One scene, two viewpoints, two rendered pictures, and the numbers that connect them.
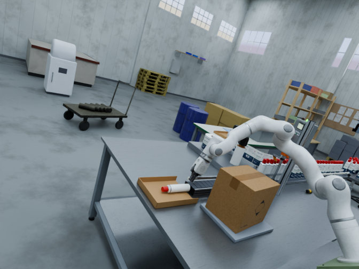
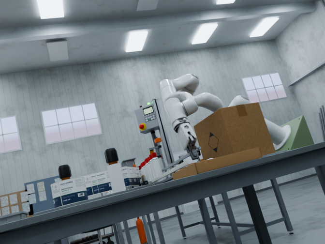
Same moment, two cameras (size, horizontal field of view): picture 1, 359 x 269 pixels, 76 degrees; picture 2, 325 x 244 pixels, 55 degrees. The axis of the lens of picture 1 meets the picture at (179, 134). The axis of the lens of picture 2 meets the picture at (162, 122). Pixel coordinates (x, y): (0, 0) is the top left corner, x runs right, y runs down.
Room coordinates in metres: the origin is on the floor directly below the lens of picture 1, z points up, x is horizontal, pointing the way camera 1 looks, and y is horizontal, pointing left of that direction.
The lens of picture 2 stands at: (0.96, 1.18, 0.79)
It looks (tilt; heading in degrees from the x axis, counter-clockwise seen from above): 13 degrees up; 292
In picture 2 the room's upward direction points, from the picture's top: 15 degrees counter-clockwise
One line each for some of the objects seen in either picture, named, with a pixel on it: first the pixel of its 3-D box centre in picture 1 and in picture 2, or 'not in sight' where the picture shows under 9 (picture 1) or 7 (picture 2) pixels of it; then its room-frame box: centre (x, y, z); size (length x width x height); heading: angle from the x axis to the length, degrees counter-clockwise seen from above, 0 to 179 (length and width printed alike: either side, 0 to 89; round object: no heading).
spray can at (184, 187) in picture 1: (176, 188); not in sight; (1.32, -0.08, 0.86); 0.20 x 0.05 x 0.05; 128
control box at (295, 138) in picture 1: (302, 132); (149, 118); (1.91, -0.95, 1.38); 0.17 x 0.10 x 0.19; 4
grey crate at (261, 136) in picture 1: (260, 133); (8, 226); (4.09, -1.38, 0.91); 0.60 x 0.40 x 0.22; 132
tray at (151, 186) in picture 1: (167, 190); (213, 166); (1.28, -0.04, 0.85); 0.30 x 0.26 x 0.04; 129
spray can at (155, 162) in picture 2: (260, 169); (157, 167); (1.85, -0.75, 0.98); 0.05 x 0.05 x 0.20
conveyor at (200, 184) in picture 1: (260, 181); not in sight; (1.90, -0.82, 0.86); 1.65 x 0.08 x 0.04; 129
